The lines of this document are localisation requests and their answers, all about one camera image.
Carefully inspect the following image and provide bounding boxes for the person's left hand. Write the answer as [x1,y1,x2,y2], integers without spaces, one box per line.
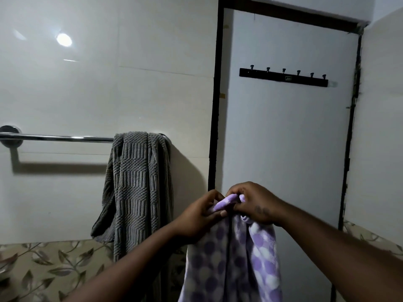
[172,189,228,246]

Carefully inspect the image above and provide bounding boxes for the person's left forearm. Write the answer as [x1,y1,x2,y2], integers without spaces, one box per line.
[63,221,189,302]

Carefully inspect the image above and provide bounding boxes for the chrome towel bar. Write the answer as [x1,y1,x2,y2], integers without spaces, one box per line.
[0,125,170,149]

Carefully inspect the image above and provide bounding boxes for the black hook rack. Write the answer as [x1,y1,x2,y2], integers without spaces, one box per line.
[239,64,329,88]

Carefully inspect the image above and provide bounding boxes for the purple dotted towel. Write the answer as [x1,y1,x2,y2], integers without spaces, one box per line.
[178,193,283,302]

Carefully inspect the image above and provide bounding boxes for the grey ribbed towel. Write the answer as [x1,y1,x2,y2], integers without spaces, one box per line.
[91,131,174,302]

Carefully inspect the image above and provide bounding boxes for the person's right forearm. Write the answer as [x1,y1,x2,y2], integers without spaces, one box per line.
[274,199,403,302]

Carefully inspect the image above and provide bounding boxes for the person's right hand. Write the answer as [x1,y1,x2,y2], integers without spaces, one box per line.
[225,181,285,226]

